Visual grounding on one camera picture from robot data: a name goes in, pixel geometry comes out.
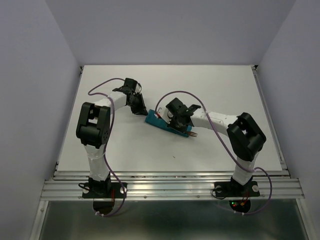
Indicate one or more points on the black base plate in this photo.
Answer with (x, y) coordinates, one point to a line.
(115, 191)
(232, 189)

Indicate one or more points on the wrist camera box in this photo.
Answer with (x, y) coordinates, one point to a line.
(176, 107)
(132, 84)

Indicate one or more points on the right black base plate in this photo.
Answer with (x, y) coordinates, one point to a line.
(232, 189)

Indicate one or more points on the teal cloth napkin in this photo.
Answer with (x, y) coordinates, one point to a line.
(159, 123)

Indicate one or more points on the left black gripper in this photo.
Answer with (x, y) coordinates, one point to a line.
(141, 110)

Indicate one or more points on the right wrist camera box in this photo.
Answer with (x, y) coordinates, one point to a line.
(176, 107)

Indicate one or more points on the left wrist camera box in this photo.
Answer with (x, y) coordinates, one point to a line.
(132, 84)

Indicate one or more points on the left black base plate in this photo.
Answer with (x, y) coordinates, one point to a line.
(115, 191)

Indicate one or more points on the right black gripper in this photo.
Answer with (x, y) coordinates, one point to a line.
(171, 124)

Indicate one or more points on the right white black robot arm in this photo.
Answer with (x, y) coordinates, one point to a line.
(244, 134)

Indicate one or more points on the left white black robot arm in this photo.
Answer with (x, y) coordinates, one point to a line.
(95, 124)

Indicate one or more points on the aluminium frame rail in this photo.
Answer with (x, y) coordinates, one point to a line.
(170, 185)

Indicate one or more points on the brown wooden fork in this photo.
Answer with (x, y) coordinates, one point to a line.
(192, 134)

